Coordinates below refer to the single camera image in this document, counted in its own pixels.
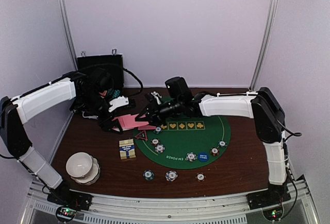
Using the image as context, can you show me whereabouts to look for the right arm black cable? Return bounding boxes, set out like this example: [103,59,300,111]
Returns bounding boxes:
[282,127,302,142]

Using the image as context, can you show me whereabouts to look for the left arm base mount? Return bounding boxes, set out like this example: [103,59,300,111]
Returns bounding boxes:
[47,191,93,211]

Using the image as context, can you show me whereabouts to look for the red backed card deck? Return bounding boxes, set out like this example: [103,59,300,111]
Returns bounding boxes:
[113,114,137,131]

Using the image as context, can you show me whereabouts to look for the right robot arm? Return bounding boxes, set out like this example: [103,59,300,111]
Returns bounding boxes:
[135,85,288,204]

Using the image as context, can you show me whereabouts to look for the blue gold card box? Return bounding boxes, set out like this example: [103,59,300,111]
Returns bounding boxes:
[119,139,136,160]

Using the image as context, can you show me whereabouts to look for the blue white poker chip stack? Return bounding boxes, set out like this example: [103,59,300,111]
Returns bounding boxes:
[165,170,178,182]

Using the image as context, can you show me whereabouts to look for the red card being dealt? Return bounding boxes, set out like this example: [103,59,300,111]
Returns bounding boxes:
[130,114,149,129]

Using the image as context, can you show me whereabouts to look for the white scalloped plate stack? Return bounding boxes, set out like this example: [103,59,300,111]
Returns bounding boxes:
[70,158,101,185]

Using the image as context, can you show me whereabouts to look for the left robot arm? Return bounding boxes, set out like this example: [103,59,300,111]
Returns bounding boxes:
[1,68,128,205]

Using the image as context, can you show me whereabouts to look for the black poker case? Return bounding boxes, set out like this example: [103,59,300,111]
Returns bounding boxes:
[77,54,124,90]

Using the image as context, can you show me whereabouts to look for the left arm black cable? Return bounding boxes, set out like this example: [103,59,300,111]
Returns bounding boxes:
[123,67,144,97]

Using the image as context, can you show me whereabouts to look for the green poker chip stack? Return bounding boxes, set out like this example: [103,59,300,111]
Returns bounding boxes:
[143,170,155,181]

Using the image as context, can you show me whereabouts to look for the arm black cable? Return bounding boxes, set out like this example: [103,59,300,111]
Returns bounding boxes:
[282,127,302,142]
[123,67,144,97]

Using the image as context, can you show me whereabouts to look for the orange chips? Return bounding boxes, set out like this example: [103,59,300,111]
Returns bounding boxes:
[210,147,220,157]
[151,139,160,146]

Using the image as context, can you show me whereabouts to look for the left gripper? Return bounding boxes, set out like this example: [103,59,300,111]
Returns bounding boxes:
[79,90,123,134]

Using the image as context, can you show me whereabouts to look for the blue small blind button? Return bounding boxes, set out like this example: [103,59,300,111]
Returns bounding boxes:
[197,152,209,162]

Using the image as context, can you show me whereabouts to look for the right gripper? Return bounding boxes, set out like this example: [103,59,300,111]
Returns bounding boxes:
[136,97,183,126]

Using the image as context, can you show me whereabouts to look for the teal chips in case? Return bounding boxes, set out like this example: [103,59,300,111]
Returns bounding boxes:
[107,89,121,99]

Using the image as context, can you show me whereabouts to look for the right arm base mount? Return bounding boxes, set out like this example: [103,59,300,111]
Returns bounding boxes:
[246,189,291,210]

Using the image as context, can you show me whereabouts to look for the blue white chips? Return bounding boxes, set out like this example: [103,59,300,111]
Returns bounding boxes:
[155,144,166,153]
[186,152,196,162]

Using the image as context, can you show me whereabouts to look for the white ceramic bowl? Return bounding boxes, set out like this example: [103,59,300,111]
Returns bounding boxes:
[65,152,93,178]

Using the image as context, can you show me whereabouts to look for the round green poker mat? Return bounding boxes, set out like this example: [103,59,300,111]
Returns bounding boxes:
[134,114,231,169]

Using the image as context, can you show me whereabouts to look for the green chips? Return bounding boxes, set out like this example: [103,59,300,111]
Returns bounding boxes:
[154,127,162,134]
[218,141,227,148]

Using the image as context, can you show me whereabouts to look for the triangular all-in button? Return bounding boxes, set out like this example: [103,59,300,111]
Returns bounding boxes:
[135,130,148,141]

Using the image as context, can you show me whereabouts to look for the orange black poker chip stack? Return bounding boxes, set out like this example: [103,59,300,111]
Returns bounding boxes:
[195,173,206,182]

